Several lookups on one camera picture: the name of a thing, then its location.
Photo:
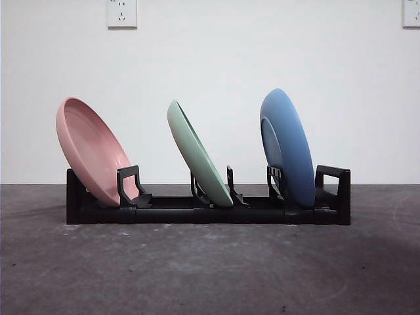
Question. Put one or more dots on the blue plate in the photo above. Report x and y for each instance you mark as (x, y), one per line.
(295, 147)

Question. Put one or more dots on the white wall socket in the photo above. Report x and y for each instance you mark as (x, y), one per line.
(122, 14)
(412, 14)

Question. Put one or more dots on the black dish rack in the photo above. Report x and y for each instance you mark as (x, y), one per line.
(197, 216)

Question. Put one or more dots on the pink plate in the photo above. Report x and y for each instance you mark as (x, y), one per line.
(88, 147)

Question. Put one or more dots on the green plate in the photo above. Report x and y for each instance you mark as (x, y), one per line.
(193, 151)

